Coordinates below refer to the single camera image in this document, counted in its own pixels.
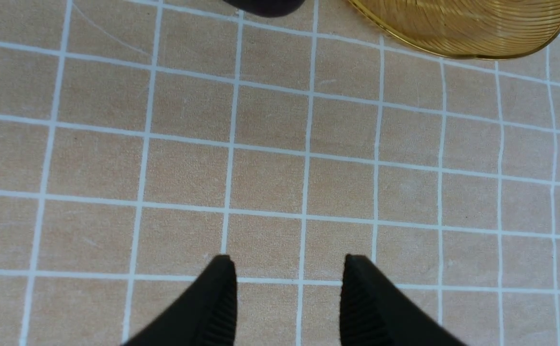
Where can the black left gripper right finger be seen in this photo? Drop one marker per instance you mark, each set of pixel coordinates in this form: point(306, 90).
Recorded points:
point(374, 312)

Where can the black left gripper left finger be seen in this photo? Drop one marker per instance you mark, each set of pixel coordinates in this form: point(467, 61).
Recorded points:
point(205, 314)

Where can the purple eggplant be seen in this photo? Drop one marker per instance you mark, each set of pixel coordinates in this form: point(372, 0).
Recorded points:
point(267, 8)

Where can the checkered orange tablecloth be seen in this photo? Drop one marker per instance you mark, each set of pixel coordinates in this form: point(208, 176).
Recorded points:
point(140, 138)

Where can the amber glass plate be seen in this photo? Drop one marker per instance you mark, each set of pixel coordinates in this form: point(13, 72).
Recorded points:
point(488, 30)

